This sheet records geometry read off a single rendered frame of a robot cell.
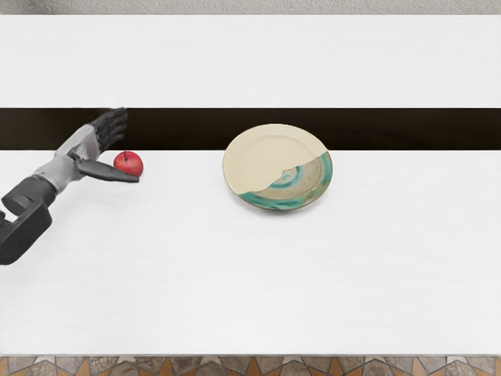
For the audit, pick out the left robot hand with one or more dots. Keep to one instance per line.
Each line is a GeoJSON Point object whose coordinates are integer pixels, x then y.
{"type": "Point", "coordinates": [74, 150]}

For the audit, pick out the red apple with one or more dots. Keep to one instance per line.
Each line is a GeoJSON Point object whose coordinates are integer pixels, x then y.
{"type": "Point", "coordinates": [130, 163]}

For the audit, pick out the cream and green patterned plate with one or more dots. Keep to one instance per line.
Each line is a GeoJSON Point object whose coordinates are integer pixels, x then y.
{"type": "Point", "coordinates": [274, 168]}

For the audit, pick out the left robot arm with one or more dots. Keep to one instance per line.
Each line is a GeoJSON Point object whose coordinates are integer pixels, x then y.
{"type": "Point", "coordinates": [23, 213]}

